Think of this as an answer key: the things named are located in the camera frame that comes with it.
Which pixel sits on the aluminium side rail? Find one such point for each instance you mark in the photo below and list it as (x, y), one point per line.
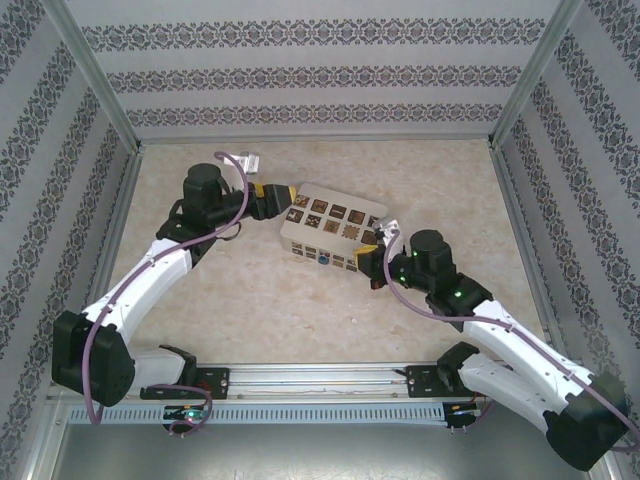
(515, 210)
(120, 210)

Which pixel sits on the grey metal shelf plate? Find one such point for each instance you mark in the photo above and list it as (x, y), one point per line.
(320, 455)

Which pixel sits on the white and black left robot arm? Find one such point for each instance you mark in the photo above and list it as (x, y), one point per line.
(150, 270)

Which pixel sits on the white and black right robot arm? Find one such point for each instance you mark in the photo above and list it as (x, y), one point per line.
(525, 350)

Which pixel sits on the aluminium frame post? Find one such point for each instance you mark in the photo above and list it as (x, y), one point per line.
(90, 70)
(537, 70)

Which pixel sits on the small circuit board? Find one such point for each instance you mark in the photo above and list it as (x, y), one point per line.
(187, 414)
(462, 411)

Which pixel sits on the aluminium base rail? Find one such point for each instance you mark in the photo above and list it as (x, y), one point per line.
(320, 380)

